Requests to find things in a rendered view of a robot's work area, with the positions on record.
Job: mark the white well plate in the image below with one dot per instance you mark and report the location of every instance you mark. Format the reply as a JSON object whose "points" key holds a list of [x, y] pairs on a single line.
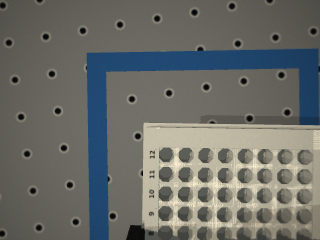
{"points": [[231, 181]]}

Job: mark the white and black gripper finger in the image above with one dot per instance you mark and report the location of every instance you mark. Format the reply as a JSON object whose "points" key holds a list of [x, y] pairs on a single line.
{"points": [[136, 233]]}

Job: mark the blue tape outline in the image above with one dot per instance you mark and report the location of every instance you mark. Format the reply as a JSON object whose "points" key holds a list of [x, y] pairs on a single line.
{"points": [[307, 60]]}

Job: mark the grey flat base plate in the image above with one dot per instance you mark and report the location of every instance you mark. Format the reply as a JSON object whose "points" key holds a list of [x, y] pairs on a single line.
{"points": [[44, 170]]}

